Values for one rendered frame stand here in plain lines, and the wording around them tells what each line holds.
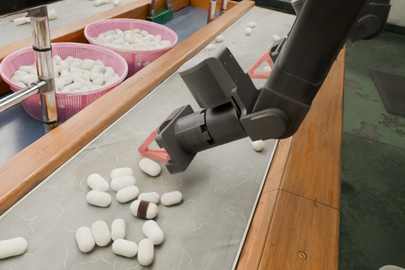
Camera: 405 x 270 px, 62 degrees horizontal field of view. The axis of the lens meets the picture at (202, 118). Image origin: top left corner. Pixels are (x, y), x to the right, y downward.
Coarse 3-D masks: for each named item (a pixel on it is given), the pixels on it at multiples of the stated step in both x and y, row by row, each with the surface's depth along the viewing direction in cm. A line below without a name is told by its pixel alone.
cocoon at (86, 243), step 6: (78, 228) 42; (84, 228) 42; (78, 234) 41; (84, 234) 41; (90, 234) 42; (78, 240) 41; (84, 240) 41; (90, 240) 41; (78, 246) 41; (84, 246) 40; (90, 246) 41; (84, 252) 41
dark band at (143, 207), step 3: (141, 201) 47; (144, 201) 47; (147, 201) 47; (141, 204) 46; (144, 204) 46; (147, 204) 46; (138, 207) 46; (141, 207) 46; (144, 207) 46; (147, 207) 46; (138, 210) 46; (141, 210) 46; (144, 210) 46; (138, 213) 46; (141, 213) 46; (144, 213) 46; (138, 216) 46; (141, 216) 46; (144, 216) 46
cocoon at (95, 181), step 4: (92, 176) 49; (96, 176) 50; (100, 176) 50; (88, 180) 49; (92, 180) 49; (96, 180) 49; (100, 180) 49; (104, 180) 49; (88, 184) 50; (92, 184) 49; (96, 184) 48; (100, 184) 48; (104, 184) 49; (92, 188) 49; (96, 188) 48; (100, 188) 48; (104, 188) 48; (108, 188) 50
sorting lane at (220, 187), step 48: (240, 48) 110; (192, 96) 78; (96, 144) 59; (240, 144) 65; (48, 192) 48; (144, 192) 51; (192, 192) 52; (240, 192) 54; (0, 240) 41; (48, 240) 42; (192, 240) 45; (240, 240) 46
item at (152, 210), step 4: (136, 200) 47; (140, 200) 47; (132, 204) 46; (136, 204) 46; (152, 204) 46; (132, 208) 46; (136, 208) 46; (148, 208) 46; (152, 208) 46; (156, 208) 46; (132, 212) 46; (136, 212) 46; (148, 212) 46; (152, 212) 46; (156, 212) 46; (148, 216) 46; (152, 216) 46
